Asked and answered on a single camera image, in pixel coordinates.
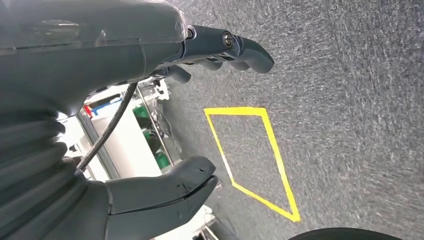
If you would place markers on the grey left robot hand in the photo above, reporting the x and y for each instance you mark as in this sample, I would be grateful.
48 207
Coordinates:
82 49

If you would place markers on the green plastic crate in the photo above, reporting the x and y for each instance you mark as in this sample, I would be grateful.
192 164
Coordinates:
141 112
162 160

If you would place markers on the white cabinet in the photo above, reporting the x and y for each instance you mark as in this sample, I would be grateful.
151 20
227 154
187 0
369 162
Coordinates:
126 149

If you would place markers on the yellow floor tape square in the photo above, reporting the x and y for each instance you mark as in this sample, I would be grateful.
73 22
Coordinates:
232 111

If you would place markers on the black robot foot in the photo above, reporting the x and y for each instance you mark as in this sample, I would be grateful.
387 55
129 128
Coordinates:
344 235

